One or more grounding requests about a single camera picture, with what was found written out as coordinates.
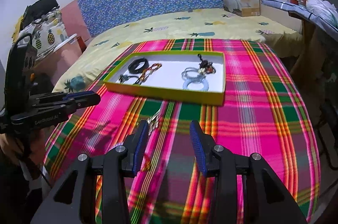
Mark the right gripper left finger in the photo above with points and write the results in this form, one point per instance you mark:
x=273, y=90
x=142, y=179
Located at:
x=73, y=197

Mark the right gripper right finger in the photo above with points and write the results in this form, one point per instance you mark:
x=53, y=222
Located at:
x=266, y=199

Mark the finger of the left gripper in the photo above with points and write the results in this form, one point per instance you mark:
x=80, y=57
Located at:
x=83, y=98
x=75, y=106

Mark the black leather wristband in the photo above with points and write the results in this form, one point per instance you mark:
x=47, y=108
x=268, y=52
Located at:
x=138, y=66

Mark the silver metal chain charm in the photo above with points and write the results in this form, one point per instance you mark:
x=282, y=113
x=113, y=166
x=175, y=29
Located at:
x=153, y=122

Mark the red gold knot charm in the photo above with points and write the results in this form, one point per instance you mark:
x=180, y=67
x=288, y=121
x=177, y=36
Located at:
x=146, y=163

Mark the person hand holding gripper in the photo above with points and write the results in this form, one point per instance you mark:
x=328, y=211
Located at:
x=12, y=146

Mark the yellow pineapple bed sheet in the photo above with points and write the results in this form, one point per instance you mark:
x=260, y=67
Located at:
x=179, y=26

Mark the pink nightstand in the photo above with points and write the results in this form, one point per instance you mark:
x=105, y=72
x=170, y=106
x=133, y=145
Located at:
x=57, y=62

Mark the pineapple print pillow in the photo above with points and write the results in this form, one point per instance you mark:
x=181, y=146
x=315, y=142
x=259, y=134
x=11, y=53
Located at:
x=47, y=32

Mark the pink plaid cloth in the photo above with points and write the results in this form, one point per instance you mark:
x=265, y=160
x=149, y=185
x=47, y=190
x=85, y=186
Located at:
x=186, y=131

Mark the black bag on pillow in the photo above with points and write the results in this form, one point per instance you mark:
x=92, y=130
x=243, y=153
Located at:
x=36, y=10

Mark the yellow green shallow box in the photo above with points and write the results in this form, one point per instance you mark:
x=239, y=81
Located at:
x=185, y=76

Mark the dark side table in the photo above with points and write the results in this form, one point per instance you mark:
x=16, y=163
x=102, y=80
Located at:
x=316, y=66

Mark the white crumpled cloth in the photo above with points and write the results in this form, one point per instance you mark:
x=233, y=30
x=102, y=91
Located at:
x=323, y=9

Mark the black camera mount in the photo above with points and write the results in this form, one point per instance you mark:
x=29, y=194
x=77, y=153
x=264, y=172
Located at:
x=21, y=59

